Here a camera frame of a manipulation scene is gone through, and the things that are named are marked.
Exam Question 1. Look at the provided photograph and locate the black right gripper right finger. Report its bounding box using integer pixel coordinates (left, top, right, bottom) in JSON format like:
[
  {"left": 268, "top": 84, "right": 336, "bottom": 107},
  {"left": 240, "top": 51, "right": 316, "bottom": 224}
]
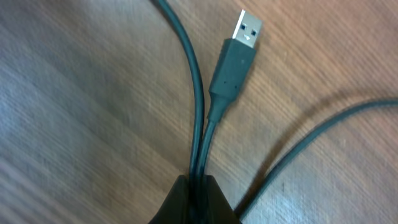
[{"left": 198, "top": 175, "right": 241, "bottom": 224}]

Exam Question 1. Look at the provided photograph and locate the black USB-A cable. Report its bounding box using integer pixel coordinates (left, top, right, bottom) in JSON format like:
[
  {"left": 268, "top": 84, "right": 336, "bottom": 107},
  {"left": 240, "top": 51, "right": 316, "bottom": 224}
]
[{"left": 155, "top": 0, "right": 398, "bottom": 222}]

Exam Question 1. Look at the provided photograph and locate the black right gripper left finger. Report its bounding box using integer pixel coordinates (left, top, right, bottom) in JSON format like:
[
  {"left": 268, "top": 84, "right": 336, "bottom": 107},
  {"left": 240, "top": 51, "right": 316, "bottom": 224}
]
[{"left": 149, "top": 175, "right": 195, "bottom": 224}]

